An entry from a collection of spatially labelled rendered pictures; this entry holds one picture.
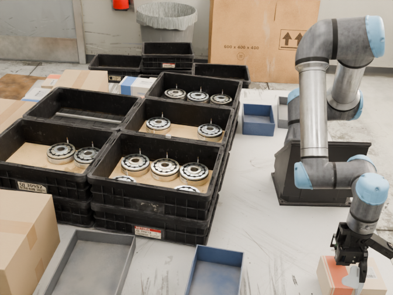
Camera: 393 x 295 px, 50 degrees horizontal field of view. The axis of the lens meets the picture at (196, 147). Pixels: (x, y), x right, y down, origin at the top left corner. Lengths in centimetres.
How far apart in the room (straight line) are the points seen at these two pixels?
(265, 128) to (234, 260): 85
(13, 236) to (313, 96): 90
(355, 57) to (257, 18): 310
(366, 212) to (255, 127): 100
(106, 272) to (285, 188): 70
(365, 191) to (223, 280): 51
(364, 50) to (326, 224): 65
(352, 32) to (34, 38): 398
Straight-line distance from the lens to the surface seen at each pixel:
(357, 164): 123
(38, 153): 172
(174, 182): 150
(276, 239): 152
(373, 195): 113
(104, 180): 136
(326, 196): 167
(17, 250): 124
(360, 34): 128
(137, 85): 231
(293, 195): 164
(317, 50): 126
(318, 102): 124
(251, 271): 140
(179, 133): 178
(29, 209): 135
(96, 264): 141
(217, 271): 138
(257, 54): 440
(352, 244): 126
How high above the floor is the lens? 174
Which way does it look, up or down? 32 degrees down
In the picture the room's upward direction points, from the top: 3 degrees clockwise
